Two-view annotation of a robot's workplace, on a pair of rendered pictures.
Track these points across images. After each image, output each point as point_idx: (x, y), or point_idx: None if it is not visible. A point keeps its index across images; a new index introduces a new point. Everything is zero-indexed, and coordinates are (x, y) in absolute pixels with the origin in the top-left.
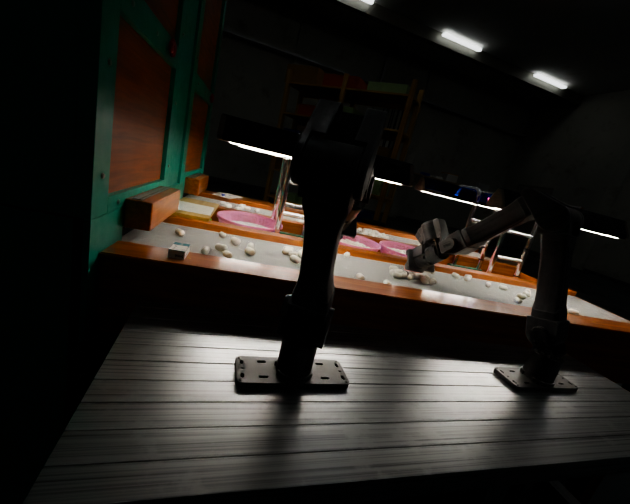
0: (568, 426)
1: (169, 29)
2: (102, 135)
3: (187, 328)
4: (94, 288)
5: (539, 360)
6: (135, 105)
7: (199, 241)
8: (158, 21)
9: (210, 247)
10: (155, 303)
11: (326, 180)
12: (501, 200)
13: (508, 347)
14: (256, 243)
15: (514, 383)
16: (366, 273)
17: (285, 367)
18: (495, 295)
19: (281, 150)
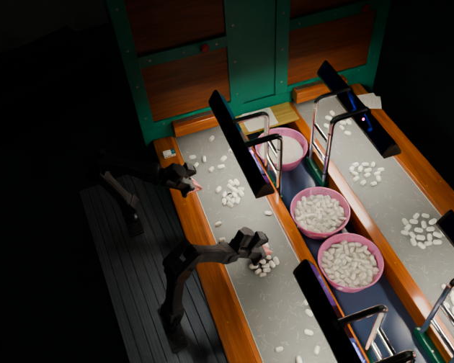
0: (137, 325)
1: (212, 33)
2: (140, 107)
3: (146, 184)
4: (153, 150)
5: None
6: (175, 84)
7: (211, 148)
8: (183, 47)
9: (205, 155)
10: None
11: None
12: (295, 268)
13: (212, 329)
14: (238, 166)
15: (159, 308)
16: (238, 228)
17: None
18: (282, 332)
19: (220, 126)
